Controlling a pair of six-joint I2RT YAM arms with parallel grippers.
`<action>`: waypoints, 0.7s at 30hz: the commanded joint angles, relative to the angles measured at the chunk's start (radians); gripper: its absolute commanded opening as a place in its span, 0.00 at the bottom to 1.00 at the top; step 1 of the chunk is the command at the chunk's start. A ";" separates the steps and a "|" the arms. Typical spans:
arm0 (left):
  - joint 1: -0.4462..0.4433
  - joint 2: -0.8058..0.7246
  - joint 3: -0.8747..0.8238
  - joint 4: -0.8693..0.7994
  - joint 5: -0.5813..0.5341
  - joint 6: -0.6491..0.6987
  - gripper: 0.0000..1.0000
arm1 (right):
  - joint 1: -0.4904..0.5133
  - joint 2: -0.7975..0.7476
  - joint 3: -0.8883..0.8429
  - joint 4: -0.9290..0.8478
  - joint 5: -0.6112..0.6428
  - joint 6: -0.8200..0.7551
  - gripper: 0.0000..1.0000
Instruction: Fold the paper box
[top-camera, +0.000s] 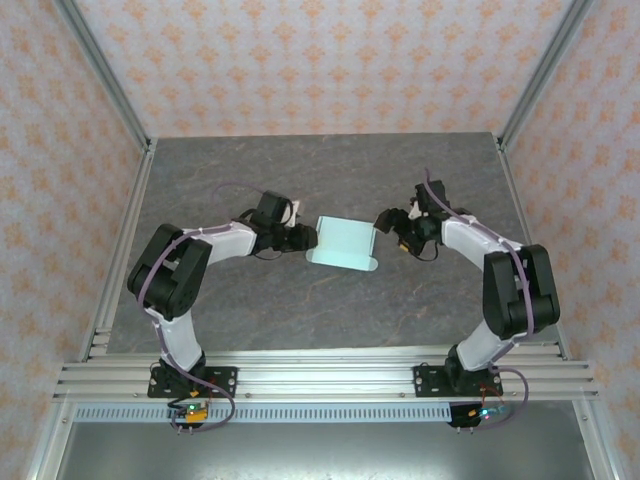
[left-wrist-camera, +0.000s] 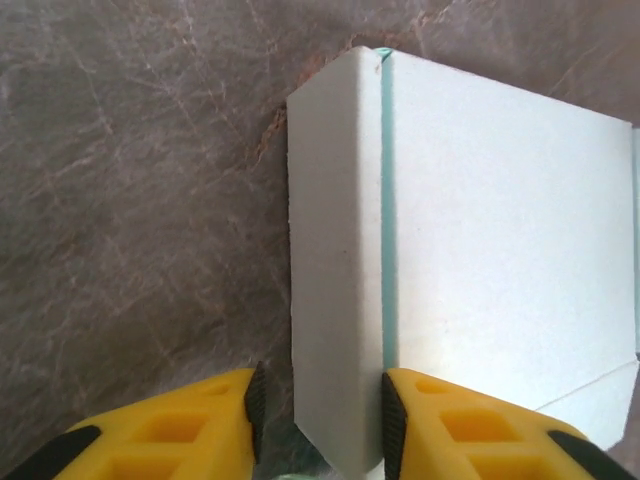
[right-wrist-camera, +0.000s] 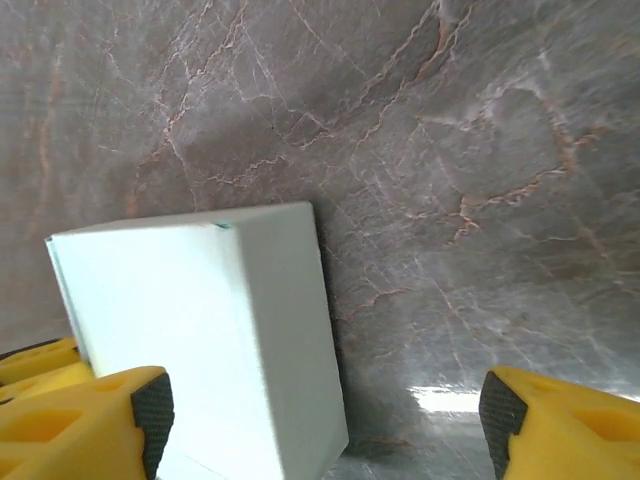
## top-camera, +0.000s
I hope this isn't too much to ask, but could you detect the small circuit board yellow connector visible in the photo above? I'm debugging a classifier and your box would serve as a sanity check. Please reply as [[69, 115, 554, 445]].
[[167, 399, 211, 426]]

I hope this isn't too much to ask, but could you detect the aluminium frame post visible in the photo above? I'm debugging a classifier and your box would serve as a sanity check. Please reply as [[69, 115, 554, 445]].
[[53, 0, 154, 154], [497, 0, 596, 154]]

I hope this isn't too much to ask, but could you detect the aluminium cross rail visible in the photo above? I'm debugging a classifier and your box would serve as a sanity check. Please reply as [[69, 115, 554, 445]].
[[52, 349, 599, 402]]

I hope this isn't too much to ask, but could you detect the aluminium table side rail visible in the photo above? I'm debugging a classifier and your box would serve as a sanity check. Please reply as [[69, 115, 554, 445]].
[[494, 133, 571, 361], [79, 138, 159, 362]]

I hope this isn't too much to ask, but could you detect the slotted grey cable duct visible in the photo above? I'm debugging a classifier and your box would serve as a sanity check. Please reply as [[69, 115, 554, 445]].
[[73, 404, 454, 425]]

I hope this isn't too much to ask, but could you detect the small circuit board blue light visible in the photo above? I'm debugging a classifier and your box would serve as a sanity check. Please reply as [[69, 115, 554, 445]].
[[469, 405, 511, 421]]

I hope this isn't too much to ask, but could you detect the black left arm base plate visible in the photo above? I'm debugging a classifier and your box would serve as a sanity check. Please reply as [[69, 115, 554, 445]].
[[147, 366, 239, 399]]

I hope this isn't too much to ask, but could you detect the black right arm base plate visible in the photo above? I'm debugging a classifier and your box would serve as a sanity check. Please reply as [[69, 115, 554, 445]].
[[412, 364, 506, 399]]

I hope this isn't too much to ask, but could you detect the aluminium lower frame strut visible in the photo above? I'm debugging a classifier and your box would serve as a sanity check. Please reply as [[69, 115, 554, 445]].
[[572, 399, 621, 480], [27, 399, 76, 480]]

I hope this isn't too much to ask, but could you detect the light blue paper box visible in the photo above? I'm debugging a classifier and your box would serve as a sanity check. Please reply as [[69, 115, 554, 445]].
[[303, 214, 380, 274]]

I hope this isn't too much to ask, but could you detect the grey metal panel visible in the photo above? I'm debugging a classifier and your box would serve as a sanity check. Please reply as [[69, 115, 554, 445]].
[[54, 422, 594, 480]]

